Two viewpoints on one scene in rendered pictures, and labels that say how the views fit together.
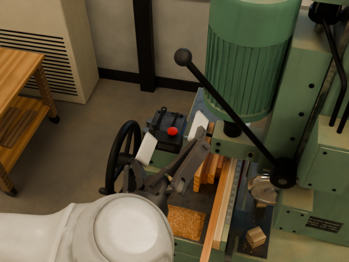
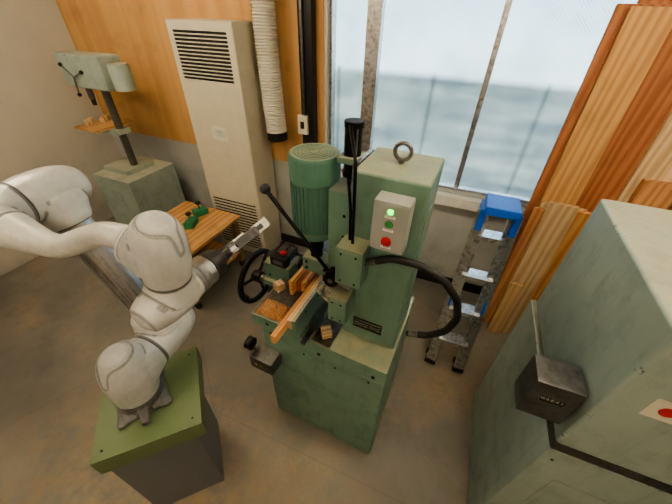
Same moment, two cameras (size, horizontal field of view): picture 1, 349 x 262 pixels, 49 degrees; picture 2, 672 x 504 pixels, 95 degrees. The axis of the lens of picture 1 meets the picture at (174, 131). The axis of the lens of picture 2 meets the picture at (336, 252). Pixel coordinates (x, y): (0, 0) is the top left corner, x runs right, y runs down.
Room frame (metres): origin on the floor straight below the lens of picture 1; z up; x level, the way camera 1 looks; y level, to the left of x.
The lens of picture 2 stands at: (-0.28, -0.39, 1.87)
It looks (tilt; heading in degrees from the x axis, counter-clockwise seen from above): 38 degrees down; 9
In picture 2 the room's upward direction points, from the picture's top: 2 degrees clockwise
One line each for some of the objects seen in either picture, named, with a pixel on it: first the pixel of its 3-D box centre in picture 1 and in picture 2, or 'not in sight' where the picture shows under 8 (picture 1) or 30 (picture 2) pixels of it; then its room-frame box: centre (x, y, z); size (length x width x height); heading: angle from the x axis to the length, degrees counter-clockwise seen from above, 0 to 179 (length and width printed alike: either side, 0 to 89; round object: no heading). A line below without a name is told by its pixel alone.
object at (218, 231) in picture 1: (235, 155); (324, 276); (0.72, -0.19, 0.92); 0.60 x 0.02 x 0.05; 164
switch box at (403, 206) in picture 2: not in sight; (391, 223); (0.47, -0.43, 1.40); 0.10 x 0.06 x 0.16; 74
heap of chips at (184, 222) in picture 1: (180, 219); (273, 307); (0.51, -0.02, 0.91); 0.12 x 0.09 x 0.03; 74
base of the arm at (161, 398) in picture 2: not in sight; (141, 396); (0.17, 0.40, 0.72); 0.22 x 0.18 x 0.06; 44
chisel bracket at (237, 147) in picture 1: (237, 143); (320, 264); (0.69, -0.18, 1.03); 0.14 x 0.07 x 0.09; 74
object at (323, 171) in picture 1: (330, 156); (352, 262); (0.49, -0.32, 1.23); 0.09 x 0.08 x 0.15; 74
